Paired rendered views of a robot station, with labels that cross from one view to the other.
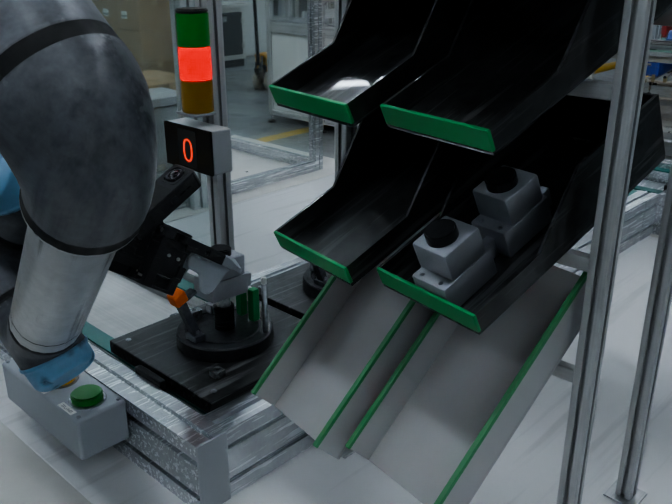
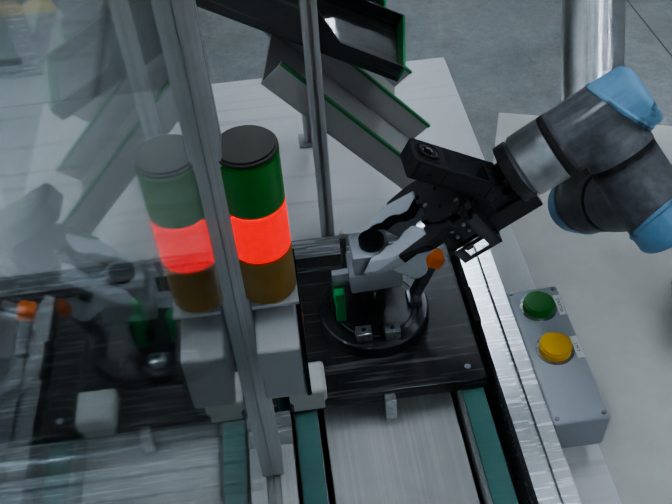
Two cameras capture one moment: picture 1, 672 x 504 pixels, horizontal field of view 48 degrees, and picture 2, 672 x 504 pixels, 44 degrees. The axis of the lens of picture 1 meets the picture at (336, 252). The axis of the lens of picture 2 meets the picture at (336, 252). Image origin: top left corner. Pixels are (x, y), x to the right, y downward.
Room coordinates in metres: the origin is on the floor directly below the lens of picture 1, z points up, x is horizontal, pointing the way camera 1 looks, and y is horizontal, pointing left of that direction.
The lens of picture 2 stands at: (1.51, 0.60, 1.79)
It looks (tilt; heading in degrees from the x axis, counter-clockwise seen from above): 45 degrees down; 223
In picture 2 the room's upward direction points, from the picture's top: 4 degrees counter-clockwise
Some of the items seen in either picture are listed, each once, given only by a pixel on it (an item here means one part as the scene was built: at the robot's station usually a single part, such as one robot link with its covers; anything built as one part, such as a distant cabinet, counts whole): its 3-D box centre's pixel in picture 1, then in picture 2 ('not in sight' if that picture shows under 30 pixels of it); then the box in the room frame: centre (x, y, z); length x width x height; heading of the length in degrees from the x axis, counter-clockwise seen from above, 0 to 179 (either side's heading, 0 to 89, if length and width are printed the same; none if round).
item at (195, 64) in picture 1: (195, 62); (257, 222); (1.19, 0.22, 1.33); 0.05 x 0.05 x 0.05
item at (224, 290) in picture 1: (226, 269); (364, 259); (0.98, 0.16, 1.08); 0.08 x 0.04 x 0.07; 137
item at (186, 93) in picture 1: (197, 95); (264, 264); (1.19, 0.22, 1.28); 0.05 x 0.05 x 0.05
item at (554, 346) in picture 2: not in sight; (554, 348); (0.88, 0.37, 0.96); 0.04 x 0.04 x 0.02
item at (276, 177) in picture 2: (192, 29); (249, 175); (1.19, 0.22, 1.38); 0.05 x 0.05 x 0.05
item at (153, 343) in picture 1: (226, 344); (374, 319); (0.98, 0.16, 0.96); 0.24 x 0.24 x 0.02; 47
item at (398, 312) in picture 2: (225, 332); (373, 310); (0.98, 0.16, 0.98); 0.14 x 0.14 x 0.02
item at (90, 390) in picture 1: (87, 398); (538, 306); (0.83, 0.32, 0.96); 0.04 x 0.04 x 0.02
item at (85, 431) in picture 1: (63, 398); (551, 363); (0.88, 0.37, 0.93); 0.21 x 0.07 x 0.06; 47
